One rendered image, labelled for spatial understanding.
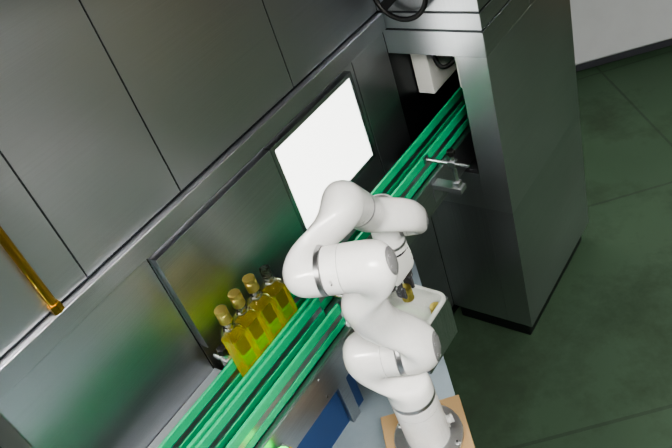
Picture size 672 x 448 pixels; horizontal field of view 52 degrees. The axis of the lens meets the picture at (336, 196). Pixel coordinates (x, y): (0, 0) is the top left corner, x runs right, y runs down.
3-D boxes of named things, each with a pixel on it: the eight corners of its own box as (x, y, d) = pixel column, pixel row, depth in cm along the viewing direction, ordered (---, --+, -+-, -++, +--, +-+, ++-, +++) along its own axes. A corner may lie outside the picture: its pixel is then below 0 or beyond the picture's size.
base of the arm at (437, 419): (446, 394, 195) (431, 353, 184) (476, 449, 179) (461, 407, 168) (385, 423, 194) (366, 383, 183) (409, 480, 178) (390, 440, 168)
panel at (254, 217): (369, 154, 243) (343, 70, 223) (376, 155, 241) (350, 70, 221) (201, 344, 193) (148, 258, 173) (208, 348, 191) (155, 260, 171)
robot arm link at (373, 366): (435, 413, 169) (411, 352, 156) (363, 419, 175) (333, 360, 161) (435, 373, 179) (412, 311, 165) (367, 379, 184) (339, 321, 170)
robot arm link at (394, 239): (409, 227, 185) (376, 230, 187) (398, 189, 177) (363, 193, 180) (407, 249, 178) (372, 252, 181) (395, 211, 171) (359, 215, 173)
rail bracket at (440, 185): (437, 192, 247) (424, 142, 234) (480, 200, 237) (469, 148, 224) (431, 201, 244) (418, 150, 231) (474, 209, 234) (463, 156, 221)
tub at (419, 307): (391, 294, 219) (384, 275, 214) (454, 313, 206) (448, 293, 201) (362, 334, 209) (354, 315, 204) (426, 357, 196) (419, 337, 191)
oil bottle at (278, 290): (292, 321, 204) (268, 271, 191) (307, 327, 201) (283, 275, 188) (281, 335, 201) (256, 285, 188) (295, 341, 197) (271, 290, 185)
